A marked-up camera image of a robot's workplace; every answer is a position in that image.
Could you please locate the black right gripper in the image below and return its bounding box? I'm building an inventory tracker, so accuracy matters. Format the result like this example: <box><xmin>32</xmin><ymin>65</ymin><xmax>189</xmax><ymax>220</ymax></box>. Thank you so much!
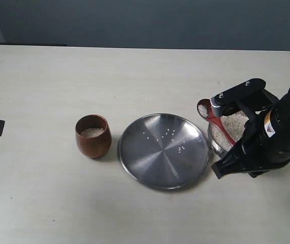
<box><xmin>210</xmin><ymin>78</ymin><xmax>290</xmax><ymax>179</ymax></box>

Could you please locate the brown wooden cup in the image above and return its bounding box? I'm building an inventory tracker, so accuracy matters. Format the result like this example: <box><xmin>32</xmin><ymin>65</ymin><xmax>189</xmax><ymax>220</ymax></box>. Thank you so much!
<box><xmin>75</xmin><ymin>114</ymin><xmax>112</xmax><ymax>158</ymax></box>

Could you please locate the steel bowl of rice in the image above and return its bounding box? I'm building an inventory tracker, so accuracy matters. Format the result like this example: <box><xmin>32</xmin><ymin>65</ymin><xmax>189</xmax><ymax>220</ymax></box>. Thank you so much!
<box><xmin>208</xmin><ymin>111</ymin><xmax>248</xmax><ymax>156</ymax></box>

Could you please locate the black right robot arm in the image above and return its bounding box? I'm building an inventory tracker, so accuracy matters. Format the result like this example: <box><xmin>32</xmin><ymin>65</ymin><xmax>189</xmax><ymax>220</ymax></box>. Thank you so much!
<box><xmin>210</xmin><ymin>78</ymin><xmax>290</xmax><ymax>178</ymax></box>

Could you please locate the dark red wooden spoon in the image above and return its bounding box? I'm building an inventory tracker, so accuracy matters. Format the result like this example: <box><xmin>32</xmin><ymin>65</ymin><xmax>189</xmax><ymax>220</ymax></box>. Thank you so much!
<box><xmin>197</xmin><ymin>99</ymin><xmax>236</xmax><ymax>146</ymax></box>

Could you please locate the round steel plate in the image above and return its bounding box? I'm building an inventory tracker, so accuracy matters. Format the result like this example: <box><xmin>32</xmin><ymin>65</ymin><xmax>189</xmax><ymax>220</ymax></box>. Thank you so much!
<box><xmin>117</xmin><ymin>113</ymin><xmax>210</xmax><ymax>190</ymax></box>

